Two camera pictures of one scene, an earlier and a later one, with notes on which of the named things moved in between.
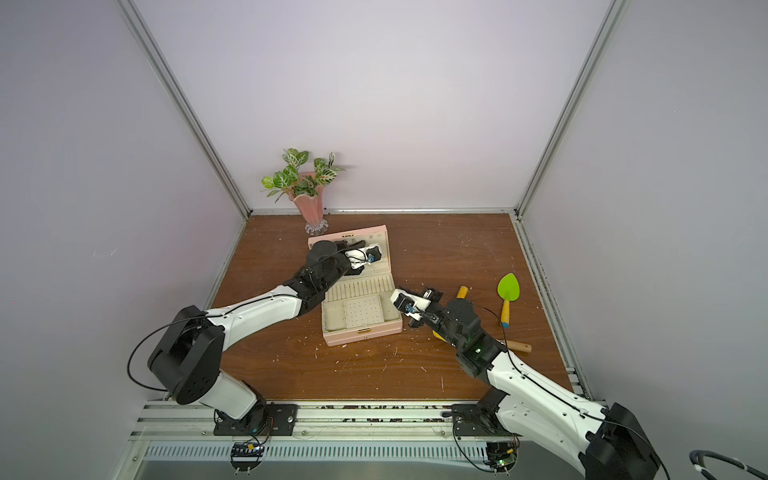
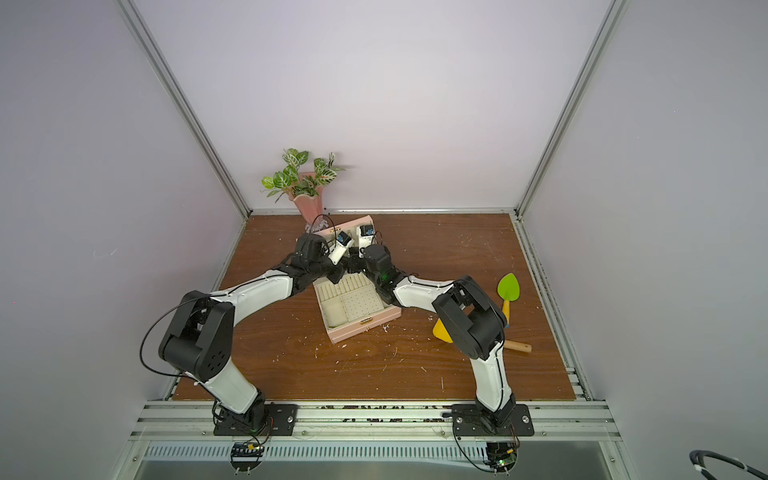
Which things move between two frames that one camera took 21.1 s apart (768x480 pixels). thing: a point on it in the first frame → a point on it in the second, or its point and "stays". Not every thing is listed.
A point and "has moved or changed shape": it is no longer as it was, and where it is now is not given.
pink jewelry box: (364, 304) has moved or changed shape
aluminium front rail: (315, 422) stays
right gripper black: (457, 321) → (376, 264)
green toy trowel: (508, 290) stays
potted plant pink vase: (306, 189) stays
